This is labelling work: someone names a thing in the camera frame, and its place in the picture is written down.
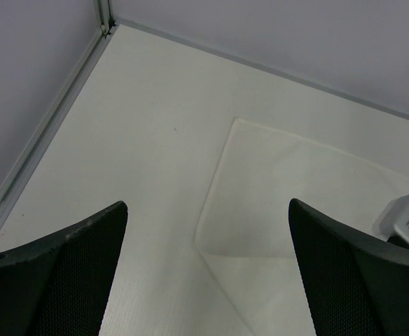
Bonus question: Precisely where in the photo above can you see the left aluminium frame post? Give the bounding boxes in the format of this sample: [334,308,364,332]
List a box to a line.
[0,1,113,205]

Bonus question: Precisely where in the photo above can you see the white cloth napkin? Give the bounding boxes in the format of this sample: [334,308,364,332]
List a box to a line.
[195,119,409,335]

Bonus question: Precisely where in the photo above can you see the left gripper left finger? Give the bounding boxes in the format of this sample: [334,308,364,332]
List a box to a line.
[0,201,128,335]

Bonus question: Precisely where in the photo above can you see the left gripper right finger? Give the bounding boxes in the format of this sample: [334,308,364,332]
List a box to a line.
[289,199,409,335]

